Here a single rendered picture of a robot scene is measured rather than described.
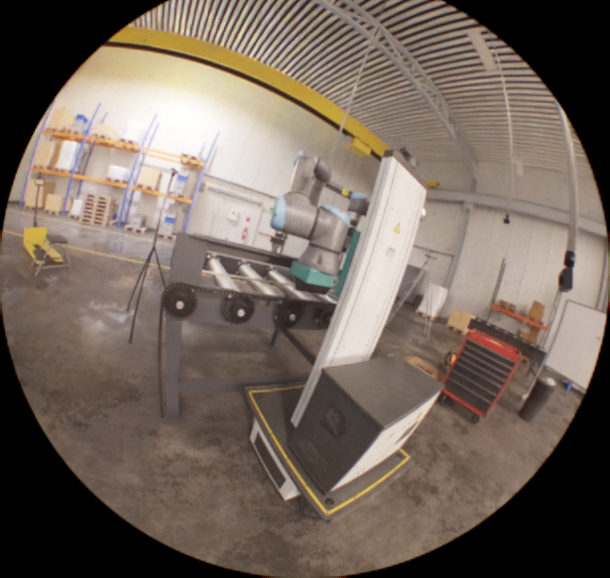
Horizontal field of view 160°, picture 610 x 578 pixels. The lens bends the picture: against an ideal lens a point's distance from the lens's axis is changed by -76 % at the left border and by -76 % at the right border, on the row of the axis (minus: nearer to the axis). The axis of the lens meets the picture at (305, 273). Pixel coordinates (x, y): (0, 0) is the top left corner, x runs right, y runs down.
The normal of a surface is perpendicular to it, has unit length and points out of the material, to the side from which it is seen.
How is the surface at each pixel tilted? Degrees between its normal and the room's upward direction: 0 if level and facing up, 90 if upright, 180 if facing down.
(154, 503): 0
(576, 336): 90
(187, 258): 90
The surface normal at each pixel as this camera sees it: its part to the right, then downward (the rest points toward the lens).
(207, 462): 0.30, -0.94
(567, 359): -0.95, -0.27
